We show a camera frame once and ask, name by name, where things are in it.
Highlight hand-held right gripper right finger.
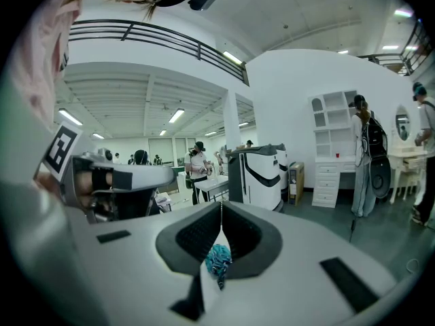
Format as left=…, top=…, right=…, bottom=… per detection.
left=220, top=200, right=409, bottom=326

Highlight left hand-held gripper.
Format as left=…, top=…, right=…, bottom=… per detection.
left=41, top=121, right=178, bottom=224

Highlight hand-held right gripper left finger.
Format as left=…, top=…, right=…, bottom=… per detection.
left=64, top=201, right=226, bottom=326

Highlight teal patterned umbrella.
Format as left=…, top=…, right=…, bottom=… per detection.
left=205, top=244, right=234, bottom=290

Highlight person's left hand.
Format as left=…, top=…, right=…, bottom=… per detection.
left=75, top=170, right=103, bottom=213

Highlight cardboard box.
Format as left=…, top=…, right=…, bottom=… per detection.
left=288, top=161, right=306, bottom=206

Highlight white table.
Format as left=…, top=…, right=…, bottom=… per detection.
left=193, top=175, right=230, bottom=203

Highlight narrow white service robot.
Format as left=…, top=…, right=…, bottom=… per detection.
left=275, top=143, right=290, bottom=194

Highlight large white service robot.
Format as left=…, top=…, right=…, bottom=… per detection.
left=226, top=144, right=285, bottom=213

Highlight black round case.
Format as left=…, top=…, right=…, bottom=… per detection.
left=369, top=153, right=392, bottom=200

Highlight white shelf cabinet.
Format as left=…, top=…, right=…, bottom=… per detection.
left=308, top=89, right=361, bottom=209

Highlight cream dressing table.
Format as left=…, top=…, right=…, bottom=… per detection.
left=387, top=147, right=430, bottom=205

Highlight person's pink shirt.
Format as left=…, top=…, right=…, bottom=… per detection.
left=18, top=0, right=83, bottom=132

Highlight short black balcony railing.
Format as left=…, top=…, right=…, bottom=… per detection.
left=357, top=18, right=434, bottom=77

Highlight oval wall mirror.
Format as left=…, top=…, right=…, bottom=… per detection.
left=394, top=105, right=411, bottom=143

